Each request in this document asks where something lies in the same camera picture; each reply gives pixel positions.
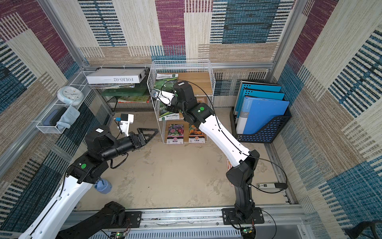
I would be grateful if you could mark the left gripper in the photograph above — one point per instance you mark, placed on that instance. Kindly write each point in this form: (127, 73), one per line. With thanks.
(137, 139)

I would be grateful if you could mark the teal folder back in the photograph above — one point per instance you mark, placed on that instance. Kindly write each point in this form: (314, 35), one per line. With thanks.
(254, 86)

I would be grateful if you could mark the white folio box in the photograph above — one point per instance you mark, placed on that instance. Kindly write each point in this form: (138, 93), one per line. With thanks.
(116, 76)

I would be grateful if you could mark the black file holder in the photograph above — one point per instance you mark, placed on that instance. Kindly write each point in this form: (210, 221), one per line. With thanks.
(266, 134)

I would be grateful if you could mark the red green book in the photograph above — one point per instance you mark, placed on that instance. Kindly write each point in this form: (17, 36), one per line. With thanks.
(134, 99)

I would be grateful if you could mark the orange flower seed packet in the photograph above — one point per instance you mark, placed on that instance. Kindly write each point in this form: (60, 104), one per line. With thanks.
(196, 135)

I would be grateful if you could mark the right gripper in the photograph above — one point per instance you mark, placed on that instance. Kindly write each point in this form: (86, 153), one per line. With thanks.
(172, 100)

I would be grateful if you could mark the green seed bag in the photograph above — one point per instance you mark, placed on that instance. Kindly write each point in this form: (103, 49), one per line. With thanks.
(165, 82)
(165, 114)

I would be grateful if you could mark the dark blue case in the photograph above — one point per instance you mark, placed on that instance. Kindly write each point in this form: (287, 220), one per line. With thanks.
(54, 117)

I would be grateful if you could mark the teal folder middle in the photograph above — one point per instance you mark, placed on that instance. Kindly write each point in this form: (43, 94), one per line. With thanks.
(257, 94)

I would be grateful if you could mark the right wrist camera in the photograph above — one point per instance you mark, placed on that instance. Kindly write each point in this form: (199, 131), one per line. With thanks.
(155, 94)

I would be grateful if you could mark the teal folder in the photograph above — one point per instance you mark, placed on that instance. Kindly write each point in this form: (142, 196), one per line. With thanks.
(254, 86)
(257, 94)

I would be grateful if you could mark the blue folder front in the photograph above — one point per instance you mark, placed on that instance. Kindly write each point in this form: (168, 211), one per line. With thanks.
(257, 112)

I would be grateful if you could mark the white wire wall basket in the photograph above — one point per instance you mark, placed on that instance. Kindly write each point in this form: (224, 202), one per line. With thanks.
(78, 81)

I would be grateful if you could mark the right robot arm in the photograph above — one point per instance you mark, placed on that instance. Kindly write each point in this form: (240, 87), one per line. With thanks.
(243, 161)

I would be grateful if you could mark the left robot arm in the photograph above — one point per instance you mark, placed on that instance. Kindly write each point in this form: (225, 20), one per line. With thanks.
(79, 178)

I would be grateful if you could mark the green book in tray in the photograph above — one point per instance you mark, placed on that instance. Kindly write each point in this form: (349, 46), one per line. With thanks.
(124, 92)

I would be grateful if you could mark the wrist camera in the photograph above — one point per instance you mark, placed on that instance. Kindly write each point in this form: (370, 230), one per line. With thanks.
(124, 122)
(155, 94)

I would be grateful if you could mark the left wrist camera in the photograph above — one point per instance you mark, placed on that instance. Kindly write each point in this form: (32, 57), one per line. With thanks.
(124, 122)

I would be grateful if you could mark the white wire shelf rack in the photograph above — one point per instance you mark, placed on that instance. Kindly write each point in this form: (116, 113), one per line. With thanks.
(198, 73)

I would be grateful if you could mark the light blue cloth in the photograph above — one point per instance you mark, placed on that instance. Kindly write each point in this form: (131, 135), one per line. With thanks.
(68, 118)

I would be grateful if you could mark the white round clock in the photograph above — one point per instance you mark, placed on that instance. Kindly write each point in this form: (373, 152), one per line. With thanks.
(70, 95)

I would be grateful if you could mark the purple flower seed packet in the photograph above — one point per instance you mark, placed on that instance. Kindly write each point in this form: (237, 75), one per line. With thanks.
(175, 134)

